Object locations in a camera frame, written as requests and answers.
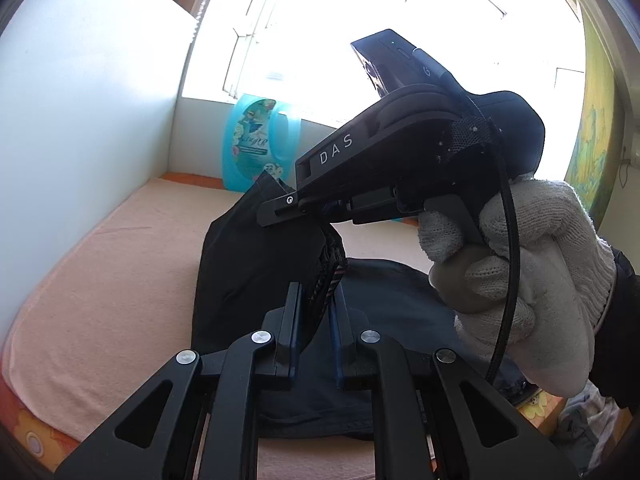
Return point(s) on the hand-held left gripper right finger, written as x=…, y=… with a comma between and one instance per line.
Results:
x=345, y=340

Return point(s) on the beige mat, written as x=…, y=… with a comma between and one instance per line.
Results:
x=100, y=310

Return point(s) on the white framed window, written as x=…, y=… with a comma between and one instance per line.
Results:
x=250, y=60

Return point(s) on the blue detergent bottle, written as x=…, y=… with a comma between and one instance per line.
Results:
x=250, y=140

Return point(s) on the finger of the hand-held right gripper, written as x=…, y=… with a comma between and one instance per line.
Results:
x=280, y=207

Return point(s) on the pile of light cloths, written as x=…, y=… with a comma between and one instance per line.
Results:
x=585, y=425

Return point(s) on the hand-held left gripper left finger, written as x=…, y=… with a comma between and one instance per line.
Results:
x=287, y=330

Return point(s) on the black pants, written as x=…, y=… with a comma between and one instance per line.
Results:
x=250, y=270

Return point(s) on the landscape wall scroll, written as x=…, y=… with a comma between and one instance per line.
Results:
x=600, y=135

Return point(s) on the dark grey folded pants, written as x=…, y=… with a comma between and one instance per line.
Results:
x=400, y=310

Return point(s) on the white partition panel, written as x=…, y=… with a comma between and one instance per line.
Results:
x=90, y=110

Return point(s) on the person's right hand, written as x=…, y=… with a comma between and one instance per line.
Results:
x=545, y=260

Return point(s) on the person's right forearm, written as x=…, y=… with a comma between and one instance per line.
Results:
x=620, y=340

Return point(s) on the orange floral tablecloth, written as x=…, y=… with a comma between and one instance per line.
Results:
x=30, y=430

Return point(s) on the folded grey jeans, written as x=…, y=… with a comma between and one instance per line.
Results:
x=517, y=385

